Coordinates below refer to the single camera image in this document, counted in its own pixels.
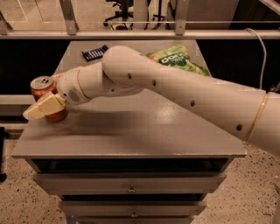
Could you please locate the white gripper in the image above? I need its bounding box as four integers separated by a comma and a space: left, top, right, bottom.
23, 67, 89, 121

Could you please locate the black object at left edge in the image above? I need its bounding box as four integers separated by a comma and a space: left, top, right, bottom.
0, 127, 7, 183

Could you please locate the green snack bag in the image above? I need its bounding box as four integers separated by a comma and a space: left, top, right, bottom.
146, 44, 209, 76

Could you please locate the grey drawer cabinet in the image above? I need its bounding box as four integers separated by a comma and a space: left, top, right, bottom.
11, 39, 248, 224

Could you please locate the red Coca-Cola can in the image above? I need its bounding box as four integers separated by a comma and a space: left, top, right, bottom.
30, 76, 67, 123

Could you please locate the grey drawer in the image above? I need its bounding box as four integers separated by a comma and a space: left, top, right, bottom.
33, 172, 226, 195
59, 201, 207, 218

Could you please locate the metal railing bar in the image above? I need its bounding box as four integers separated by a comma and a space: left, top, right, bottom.
0, 30, 280, 40

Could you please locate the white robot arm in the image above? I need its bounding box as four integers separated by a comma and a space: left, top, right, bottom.
24, 45, 280, 157

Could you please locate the top grey drawer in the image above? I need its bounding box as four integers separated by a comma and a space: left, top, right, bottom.
33, 172, 226, 195

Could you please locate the black office chair base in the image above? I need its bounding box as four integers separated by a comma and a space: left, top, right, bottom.
103, 0, 134, 30

